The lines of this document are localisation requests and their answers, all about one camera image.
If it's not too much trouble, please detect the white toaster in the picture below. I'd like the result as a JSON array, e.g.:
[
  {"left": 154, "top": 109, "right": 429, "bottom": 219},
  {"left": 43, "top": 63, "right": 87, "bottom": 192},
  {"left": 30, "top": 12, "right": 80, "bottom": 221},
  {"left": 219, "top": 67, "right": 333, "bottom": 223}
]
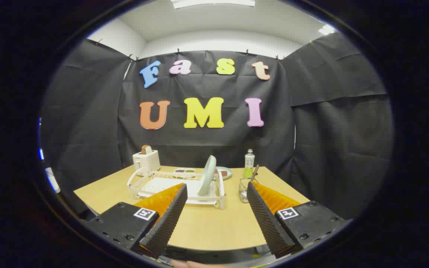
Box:
[{"left": 133, "top": 150, "right": 161, "bottom": 176}]

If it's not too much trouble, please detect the black backdrop cloth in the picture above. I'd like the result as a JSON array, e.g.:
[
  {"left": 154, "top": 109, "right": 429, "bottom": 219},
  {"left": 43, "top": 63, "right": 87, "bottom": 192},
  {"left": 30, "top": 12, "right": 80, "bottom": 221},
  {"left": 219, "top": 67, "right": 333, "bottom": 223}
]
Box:
[{"left": 40, "top": 33, "right": 394, "bottom": 220}]

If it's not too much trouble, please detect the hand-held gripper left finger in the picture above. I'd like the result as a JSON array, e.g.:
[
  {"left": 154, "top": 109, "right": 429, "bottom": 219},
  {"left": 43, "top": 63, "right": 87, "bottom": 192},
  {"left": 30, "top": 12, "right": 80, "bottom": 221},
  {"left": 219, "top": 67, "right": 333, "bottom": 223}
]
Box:
[{"left": 84, "top": 182, "right": 188, "bottom": 259}]

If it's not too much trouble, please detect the white wire dish rack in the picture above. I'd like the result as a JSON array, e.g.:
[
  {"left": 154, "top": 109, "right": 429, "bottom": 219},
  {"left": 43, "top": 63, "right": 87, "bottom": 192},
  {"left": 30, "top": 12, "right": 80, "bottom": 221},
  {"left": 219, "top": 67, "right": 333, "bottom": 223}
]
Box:
[{"left": 127, "top": 167, "right": 225, "bottom": 210}]

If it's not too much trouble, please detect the small plate with meat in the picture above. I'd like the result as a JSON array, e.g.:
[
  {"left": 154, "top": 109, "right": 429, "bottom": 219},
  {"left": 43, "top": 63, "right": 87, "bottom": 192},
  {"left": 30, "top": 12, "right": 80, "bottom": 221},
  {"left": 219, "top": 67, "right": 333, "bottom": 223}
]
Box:
[{"left": 214, "top": 166, "right": 233, "bottom": 180}]

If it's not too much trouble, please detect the long ceiling light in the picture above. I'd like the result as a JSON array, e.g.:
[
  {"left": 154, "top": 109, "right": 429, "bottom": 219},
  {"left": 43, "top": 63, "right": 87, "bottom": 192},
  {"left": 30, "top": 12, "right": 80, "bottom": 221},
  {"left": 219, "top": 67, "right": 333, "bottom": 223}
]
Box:
[{"left": 171, "top": 0, "right": 256, "bottom": 9}]

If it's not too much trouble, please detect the bottle with green liquid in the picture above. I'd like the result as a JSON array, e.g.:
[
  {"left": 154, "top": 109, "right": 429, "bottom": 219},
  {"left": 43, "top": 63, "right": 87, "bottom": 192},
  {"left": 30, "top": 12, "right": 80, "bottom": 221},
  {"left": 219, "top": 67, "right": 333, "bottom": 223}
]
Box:
[{"left": 244, "top": 149, "right": 255, "bottom": 179}]

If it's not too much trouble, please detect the pale green plate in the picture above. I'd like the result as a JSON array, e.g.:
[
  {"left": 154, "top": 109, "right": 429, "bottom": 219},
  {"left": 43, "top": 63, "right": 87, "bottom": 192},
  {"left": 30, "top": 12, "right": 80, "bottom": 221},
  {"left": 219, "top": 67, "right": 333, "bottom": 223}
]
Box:
[{"left": 197, "top": 155, "right": 217, "bottom": 197}]

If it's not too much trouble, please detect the white drying mat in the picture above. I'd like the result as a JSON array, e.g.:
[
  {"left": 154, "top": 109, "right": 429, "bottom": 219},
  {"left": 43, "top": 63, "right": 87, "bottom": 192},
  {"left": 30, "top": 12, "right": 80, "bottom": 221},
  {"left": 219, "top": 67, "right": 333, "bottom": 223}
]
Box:
[{"left": 140, "top": 177, "right": 215, "bottom": 204}]

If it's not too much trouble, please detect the clear wire basket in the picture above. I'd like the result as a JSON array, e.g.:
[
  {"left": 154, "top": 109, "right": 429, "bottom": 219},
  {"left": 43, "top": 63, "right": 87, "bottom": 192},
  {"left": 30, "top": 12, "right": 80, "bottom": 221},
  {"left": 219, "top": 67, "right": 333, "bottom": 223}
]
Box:
[{"left": 238, "top": 178, "right": 258, "bottom": 203}]

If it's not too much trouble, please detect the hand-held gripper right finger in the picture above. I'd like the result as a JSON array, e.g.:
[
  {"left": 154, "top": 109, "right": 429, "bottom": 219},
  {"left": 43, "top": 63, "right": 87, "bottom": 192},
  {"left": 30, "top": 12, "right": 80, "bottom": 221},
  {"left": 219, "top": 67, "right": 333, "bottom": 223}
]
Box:
[{"left": 247, "top": 181, "right": 351, "bottom": 258}]

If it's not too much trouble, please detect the wooden handled spoon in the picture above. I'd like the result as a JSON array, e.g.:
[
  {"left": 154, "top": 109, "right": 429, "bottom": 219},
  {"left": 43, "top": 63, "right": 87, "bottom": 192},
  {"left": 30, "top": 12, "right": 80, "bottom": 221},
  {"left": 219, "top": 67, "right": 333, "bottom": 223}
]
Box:
[{"left": 241, "top": 165, "right": 260, "bottom": 198}]

